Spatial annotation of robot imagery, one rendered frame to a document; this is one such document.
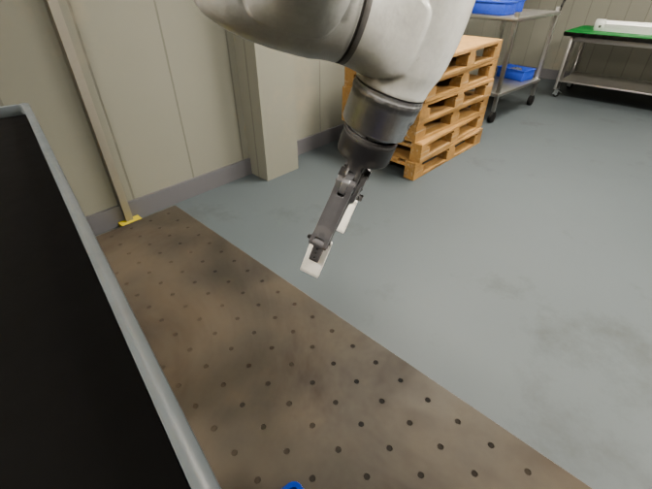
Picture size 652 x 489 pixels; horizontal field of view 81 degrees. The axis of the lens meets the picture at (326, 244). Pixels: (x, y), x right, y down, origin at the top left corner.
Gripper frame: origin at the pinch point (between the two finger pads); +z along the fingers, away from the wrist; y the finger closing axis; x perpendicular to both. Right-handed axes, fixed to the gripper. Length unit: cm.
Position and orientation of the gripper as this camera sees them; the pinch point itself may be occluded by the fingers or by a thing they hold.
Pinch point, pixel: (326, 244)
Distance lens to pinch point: 62.5
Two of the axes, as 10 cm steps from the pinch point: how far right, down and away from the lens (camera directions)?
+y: 3.2, -5.2, 7.9
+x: -9.0, -4.3, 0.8
